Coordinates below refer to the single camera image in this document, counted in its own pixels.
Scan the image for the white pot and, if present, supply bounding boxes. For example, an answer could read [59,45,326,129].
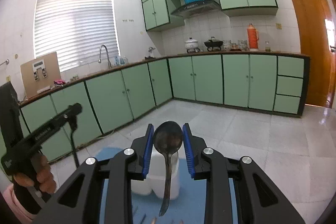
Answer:
[185,38,201,53]

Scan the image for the left hand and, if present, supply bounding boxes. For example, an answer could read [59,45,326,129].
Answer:
[13,154,56,194]

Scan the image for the white two-compartment utensil holder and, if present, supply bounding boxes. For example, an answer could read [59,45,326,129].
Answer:
[131,148,180,200]

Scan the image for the chrome kitchen faucet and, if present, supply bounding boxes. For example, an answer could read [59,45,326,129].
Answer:
[98,44,112,69]

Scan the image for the red cloth on counter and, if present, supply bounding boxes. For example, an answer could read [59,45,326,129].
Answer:
[54,80,66,86]

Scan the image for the wooden door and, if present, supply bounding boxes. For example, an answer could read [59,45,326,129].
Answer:
[291,0,335,108]

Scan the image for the blue table mat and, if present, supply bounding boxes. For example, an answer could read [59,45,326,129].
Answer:
[94,147,238,224]

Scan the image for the green lower cabinets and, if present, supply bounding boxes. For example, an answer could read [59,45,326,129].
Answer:
[19,52,310,160]

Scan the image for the glass jar on counter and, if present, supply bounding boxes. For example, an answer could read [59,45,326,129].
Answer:
[265,41,270,52]

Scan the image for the black range hood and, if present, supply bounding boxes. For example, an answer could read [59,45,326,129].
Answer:
[171,0,221,19]

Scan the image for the cardboard box with printed picture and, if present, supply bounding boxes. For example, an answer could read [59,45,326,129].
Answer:
[21,52,61,98]

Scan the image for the white window blinds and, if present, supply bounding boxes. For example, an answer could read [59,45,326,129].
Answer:
[33,0,120,72]

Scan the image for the black wok pot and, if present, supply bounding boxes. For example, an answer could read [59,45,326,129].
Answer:
[204,36,223,52]

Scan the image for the black small spoon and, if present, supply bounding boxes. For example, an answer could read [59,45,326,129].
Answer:
[153,121,183,217]

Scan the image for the orange thermos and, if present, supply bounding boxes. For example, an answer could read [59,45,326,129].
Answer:
[247,24,259,51]

